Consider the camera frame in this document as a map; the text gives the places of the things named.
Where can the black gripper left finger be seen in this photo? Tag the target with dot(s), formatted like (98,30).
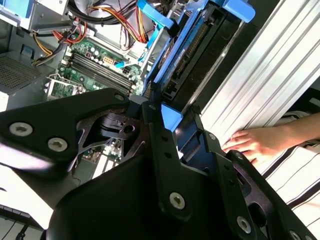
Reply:
(45,125)

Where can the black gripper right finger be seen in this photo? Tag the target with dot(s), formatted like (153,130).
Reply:
(232,180)

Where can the hard disk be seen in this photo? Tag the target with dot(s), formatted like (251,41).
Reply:
(175,57)

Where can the person's bare hand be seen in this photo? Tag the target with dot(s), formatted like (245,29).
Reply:
(265,142)

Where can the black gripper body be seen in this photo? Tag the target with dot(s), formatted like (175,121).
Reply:
(112,205)

